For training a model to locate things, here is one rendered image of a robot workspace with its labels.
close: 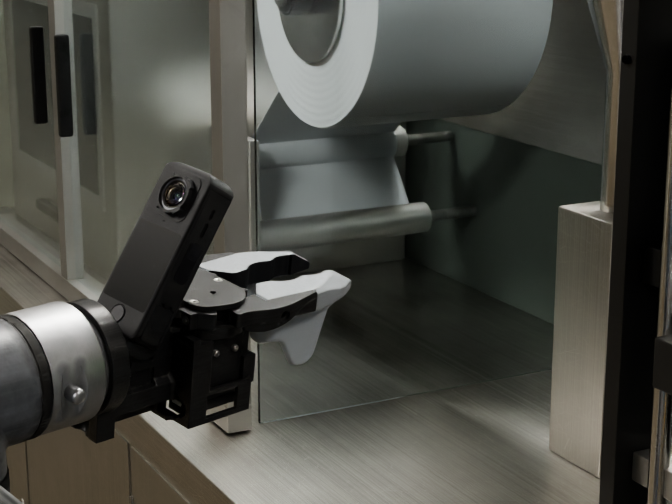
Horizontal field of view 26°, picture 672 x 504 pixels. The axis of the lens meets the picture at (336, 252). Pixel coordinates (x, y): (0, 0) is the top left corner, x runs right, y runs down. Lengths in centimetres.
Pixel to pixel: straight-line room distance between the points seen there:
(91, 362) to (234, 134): 70
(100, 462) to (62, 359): 112
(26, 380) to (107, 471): 111
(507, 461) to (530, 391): 22
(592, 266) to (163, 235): 67
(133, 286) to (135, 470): 94
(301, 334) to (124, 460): 91
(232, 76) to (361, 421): 42
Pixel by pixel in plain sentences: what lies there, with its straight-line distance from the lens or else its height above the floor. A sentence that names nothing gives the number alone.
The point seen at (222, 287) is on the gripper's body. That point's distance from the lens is 94.
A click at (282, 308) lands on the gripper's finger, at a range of 93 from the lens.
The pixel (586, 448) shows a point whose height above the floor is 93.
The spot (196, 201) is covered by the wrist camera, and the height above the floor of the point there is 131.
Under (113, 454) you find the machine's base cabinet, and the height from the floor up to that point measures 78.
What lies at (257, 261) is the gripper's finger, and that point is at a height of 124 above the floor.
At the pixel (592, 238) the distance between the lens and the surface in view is 148.
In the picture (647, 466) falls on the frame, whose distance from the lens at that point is 117.
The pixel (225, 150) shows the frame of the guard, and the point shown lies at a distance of 153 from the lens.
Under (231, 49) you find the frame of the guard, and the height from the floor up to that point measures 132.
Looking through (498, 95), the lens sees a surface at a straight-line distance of 171.
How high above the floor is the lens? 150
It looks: 15 degrees down
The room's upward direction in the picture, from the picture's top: straight up
